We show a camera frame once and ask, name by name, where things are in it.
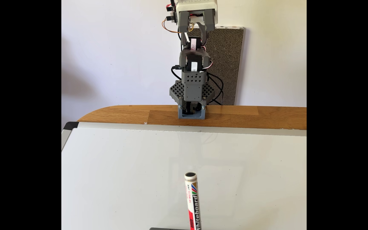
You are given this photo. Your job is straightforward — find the white whiteboard marker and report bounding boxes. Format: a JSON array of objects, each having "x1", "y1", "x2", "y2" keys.
[{"x1": 184, "y1": 172, "x2": 202, "y2": 230}]

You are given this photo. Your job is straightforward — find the purple microcontroller board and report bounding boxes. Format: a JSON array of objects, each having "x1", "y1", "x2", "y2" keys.
[{"x1": 166, "y1": 0, "x2": 176, "y2": 22}]

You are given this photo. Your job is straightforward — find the brown corrugated cardboard panel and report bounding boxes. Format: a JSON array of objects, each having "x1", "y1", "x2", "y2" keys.
[{"x1": 189, "y1": 26, "x2": 244, "y2": 106}]

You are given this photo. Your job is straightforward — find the orange wire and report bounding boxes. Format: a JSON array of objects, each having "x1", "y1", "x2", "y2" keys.
[{"x1": 162, "y1": 18, "x2": 195, "y2": 34}]

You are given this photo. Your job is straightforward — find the whiteboard with aluminium frame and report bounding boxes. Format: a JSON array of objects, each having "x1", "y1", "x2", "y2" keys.
[{"x1": 61, "y1": 121, "x2": 307, "y2": 230}]

